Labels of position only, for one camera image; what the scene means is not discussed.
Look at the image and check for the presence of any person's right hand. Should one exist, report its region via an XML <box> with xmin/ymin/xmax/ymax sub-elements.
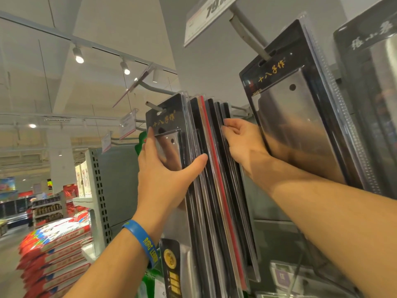
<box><xmin>221</xmin><ymin>118</ymin><xmax>274</xmax><ymax>181</ymax></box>

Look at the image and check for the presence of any person's left hand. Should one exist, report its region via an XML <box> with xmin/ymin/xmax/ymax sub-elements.
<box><xmin>132</xmin><ymin>127</ymin><xmax>209</xmax><ymax>245</ymax></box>

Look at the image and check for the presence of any grey metal display shelf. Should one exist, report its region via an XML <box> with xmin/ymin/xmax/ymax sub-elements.
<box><xmin>93</xmin><ymin>2</ymin><xmax>397</xmax><ymax>298</ymax></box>

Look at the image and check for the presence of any packaged cleaver black handle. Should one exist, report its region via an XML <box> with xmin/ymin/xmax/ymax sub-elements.
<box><xmin>239</xmin><ymin>20</ymin><xmax>382</xmax><ymax>196</ymax></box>

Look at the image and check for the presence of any yellow packaged cleaver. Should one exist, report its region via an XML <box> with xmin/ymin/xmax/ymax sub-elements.
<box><xmin>198</xmin><ymin>95</ymin><xmax>249</xmax><ymax>292</ymax></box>

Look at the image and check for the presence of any white flip price tag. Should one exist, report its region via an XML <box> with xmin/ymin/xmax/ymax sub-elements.
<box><xmin>112</xmin><ymin>63</ymin><xmax>155</xmax><ymax>108</ymax></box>

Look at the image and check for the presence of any packaged cleaver wooden handle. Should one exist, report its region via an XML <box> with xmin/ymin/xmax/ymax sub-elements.
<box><xmin>333</xmin><ymin>0</ymin><xmax>397</xmax><ymax>199</ymax></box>

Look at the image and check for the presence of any person's right forearm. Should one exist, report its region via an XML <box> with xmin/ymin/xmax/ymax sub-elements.
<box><xmin>248</xmin><ymin>155</ymin><xmax>397</xmax><ymax>298</ymax></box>

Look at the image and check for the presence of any person's left forearm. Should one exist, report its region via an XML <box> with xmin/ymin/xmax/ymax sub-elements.
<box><xmin>63</xmin><ymin>228</ymin><xmax>149</xmax><ymax>298</ymax></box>

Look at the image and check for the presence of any white end shelf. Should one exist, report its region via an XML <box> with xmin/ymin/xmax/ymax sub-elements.
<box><xmin>73</xmin><ymin>148</ymin><xmax>112</xmax><ymax>264</ymax></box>

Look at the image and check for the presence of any dark shelf of bottles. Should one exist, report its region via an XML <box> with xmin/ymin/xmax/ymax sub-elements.
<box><xmin>31</xmin><ymin>195</ymin><xmax>64</xmax><ymax>227</ymax></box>

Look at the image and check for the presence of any blue wristband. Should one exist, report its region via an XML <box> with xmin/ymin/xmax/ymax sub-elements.
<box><xmin>122</xmin><ymin>219</ymin><xmax>159</xmax><ymax>269</ymax></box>

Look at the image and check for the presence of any white tall box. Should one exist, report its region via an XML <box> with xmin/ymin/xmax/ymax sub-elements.
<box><xmin>74</xmin><ymin>164</ymin><xmax>85</xmax><ymax>197</ymax></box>
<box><xmin>80</xmin><ymin>161</ymin><xmax>92</xmax><ymax>197</ymax></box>

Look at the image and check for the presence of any cluster of red bags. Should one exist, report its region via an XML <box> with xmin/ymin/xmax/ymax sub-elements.
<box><xmin>63</xmin><ymin>184</ymin><xmax>79</xmax><ymax>214</ymax></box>

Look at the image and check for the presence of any stack of red packets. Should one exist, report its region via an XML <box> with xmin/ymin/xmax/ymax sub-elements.
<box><xmin>17</xmin><ymin>211</ymin><xmax>92</xmax><ymax>298</ymax></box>

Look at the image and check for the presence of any blue wall poster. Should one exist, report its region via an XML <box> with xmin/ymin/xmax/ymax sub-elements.
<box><xmin>0</xmin><ymin>178</ymin><xmax>16</xmax><ymax>193</ymax></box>

